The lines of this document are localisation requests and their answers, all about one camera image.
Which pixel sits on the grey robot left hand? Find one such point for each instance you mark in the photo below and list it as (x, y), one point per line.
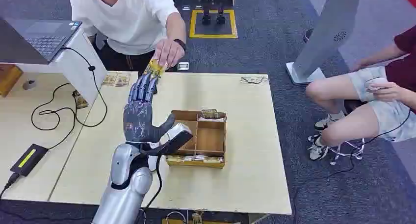
(139, 122)

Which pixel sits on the yellow printed card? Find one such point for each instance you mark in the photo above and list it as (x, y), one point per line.
(154, 70)

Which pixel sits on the wooden card box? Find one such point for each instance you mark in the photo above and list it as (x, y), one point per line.
(209, 139)

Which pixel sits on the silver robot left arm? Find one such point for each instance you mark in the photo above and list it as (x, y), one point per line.
(123, 196)

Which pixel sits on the long row of cards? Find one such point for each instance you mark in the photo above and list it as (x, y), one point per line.
(195, 158)

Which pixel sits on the small stack of cards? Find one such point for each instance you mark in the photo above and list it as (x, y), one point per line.
(209, 113)

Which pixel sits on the small white floor tag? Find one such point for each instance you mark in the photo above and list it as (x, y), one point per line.
(183, 66)

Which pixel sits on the standing person's left hand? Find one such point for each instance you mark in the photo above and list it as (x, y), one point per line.
(169, 52)

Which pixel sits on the white laptop stand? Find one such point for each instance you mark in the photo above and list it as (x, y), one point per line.
(74, 66)

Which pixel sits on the black wristwatch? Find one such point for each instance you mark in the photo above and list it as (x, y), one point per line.
(180, 44)

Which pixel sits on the standing person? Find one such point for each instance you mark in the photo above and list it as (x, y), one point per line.
(130, 21)

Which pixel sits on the yellow floor tape square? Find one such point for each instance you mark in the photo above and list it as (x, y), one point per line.
(191, 24)

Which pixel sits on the thin-framed eyeglasses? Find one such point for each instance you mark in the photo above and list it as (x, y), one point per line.
(247, 80)

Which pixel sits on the black yellow-labelled power adapter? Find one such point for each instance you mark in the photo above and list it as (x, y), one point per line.
(29, 159)

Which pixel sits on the small grey round puck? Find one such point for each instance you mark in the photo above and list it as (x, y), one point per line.
(29, 84)

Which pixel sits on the black robot legs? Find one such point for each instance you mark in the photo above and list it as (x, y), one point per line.
(206, 19)

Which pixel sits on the grey laptop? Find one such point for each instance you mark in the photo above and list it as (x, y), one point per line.
(45, 37)

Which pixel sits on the brown wooden block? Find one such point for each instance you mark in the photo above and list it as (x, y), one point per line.
(9, 78)

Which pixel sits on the small black floor object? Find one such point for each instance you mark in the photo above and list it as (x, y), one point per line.
(307, 34)

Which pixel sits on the seated person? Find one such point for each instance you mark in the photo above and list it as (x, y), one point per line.
(341, 89)

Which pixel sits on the white kiosk stand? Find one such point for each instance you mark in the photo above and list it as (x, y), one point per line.
(325, 31)

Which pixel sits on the chrome stool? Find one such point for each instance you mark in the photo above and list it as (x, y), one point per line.
(352, 106)

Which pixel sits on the white handheld controller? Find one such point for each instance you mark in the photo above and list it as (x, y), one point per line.
(375, 83)

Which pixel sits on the seated person's left hand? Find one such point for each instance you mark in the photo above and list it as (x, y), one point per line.
(388, 92)

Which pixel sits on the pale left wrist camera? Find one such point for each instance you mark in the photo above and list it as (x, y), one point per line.
(178, 136)

